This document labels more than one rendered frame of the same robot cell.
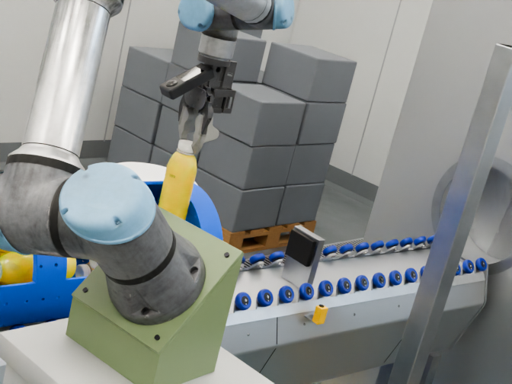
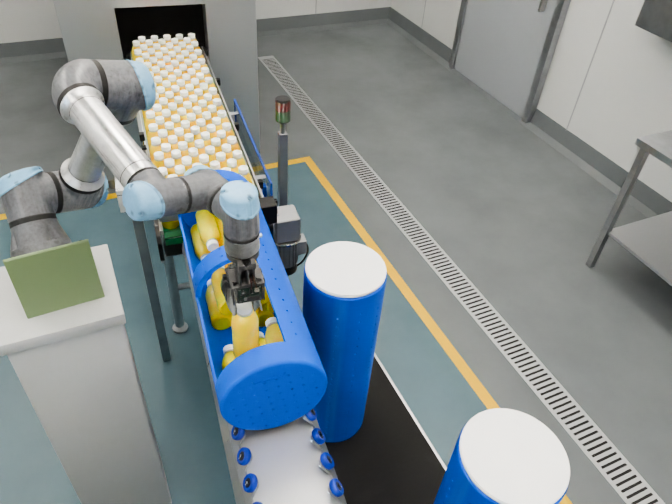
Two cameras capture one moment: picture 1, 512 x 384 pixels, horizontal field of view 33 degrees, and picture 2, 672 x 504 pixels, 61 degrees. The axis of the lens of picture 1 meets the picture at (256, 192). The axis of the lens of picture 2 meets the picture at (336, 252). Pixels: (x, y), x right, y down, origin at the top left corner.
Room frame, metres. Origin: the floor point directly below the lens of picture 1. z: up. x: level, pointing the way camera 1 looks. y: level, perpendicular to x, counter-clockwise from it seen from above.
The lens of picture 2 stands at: (2.39, -0.60, 2.35)
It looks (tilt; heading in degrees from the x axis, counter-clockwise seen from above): 41 degrees down; 113
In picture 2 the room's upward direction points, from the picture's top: 5 degrees clockwise
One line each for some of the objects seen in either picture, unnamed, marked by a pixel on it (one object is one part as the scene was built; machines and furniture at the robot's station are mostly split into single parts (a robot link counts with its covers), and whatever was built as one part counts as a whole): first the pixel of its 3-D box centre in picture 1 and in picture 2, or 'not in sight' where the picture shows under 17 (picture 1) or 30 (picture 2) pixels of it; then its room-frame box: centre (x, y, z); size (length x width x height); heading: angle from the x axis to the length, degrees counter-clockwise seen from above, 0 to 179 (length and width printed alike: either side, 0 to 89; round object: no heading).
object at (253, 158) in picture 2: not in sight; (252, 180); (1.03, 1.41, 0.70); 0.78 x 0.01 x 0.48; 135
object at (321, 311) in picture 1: (312, 309); not in sight; (2.11, -0.22, 0.92); 0.08 x 0.03 x 0.05; 45
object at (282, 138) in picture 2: not in sight; (282, 231); (1.27, 1.30, 0.55); 0.04 x 0.04 x 1.10; 45
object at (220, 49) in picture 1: (216, 47); (243, 241); (1.85, 0.16, 1.57); 0.08 x 0.08 x 0.05
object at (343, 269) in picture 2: not in sight; (345, 268); (1.86, 0.73, 1.03); 0.28 x 0.28 x 0.01
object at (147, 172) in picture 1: (153, 179); (514, 455); (2.53, 0.31, 1.03); 0.28 x 0.28 x 0.01
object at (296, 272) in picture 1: (300, 258); not in sight; (2.24, -0.16, 1.00); 0.10 x 0.04 x 0.15; 45
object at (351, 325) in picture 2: not in sight; (337, 351); (1.86, 0.73, 0.59); 0.28 x 0.28 x 0.88
